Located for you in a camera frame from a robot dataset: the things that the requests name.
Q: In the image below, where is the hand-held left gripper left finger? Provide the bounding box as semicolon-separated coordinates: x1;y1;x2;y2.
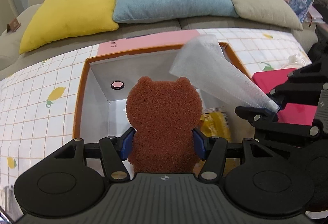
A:
45;127;136;182

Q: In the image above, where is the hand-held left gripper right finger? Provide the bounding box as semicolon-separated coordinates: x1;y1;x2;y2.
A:
192;128;284;182

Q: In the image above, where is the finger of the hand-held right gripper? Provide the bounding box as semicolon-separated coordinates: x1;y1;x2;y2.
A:
234;106;325;139
269;61;328;111

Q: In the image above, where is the yellow foil snack bag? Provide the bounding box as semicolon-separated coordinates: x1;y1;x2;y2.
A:
200;109;232;142

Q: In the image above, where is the brown bear-shaped sponge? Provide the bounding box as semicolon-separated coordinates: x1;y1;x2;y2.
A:
124;77;204;173

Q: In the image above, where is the orange cardboard box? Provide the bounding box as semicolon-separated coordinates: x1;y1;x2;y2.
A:
72;42;255;144

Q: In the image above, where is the white foam net sleeve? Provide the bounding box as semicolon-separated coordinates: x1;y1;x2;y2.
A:
169;34;280;113

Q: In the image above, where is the clear box with red lid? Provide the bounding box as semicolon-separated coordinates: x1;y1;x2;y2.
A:
252;68;318;126

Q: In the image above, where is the grey-green pillow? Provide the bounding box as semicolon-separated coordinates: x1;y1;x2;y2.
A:
198;0;304;31

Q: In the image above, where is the yellow pillow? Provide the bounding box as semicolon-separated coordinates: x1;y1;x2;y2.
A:
19;0;120;55

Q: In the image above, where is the small brown stand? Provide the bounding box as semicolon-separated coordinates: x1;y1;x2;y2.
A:
6;18;21;33

